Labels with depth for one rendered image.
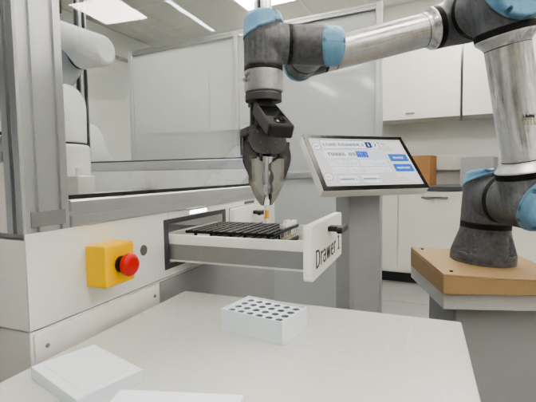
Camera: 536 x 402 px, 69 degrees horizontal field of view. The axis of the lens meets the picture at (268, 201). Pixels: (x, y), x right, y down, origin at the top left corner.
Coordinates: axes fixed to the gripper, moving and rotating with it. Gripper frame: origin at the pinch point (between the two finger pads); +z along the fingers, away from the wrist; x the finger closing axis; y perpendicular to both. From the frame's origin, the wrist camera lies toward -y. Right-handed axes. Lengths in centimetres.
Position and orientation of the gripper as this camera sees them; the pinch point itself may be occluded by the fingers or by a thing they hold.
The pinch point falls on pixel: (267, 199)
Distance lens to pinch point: 75.4
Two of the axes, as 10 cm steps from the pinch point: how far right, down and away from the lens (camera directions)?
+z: 0.1, 10.0, 0.7
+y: -3.0, -0.6, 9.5
